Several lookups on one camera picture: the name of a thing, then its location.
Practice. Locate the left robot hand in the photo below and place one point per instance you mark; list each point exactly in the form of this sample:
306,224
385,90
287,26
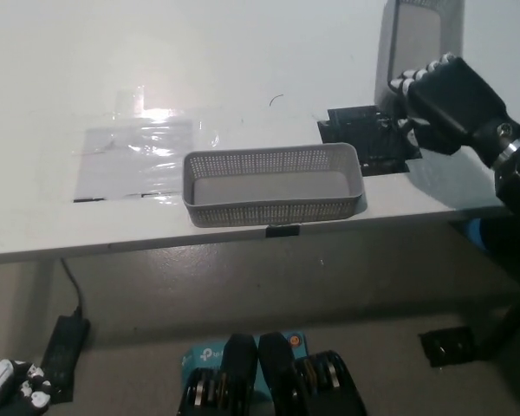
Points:
8,390

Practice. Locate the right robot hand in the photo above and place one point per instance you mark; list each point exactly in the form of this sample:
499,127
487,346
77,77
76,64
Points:
459,104

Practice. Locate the short grey perforated basket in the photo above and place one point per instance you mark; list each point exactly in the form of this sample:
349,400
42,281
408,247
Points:
383,65

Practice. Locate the blue object under desk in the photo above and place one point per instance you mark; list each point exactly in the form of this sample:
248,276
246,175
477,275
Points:
476,234

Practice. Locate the teal tp-link box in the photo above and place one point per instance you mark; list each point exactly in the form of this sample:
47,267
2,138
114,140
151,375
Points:
203,354

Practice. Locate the black power adapter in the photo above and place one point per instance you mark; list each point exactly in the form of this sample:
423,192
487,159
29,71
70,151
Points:
65,342

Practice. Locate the black tape strip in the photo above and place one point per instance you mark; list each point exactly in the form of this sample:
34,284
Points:
281,232

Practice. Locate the long grey perforated basket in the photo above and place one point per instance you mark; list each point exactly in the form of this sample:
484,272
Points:
266,214

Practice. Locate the black floor socket plate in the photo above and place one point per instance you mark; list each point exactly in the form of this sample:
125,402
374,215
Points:
448,346

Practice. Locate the clear plastic sheet over paper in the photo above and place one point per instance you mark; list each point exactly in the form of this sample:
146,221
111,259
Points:
134,160

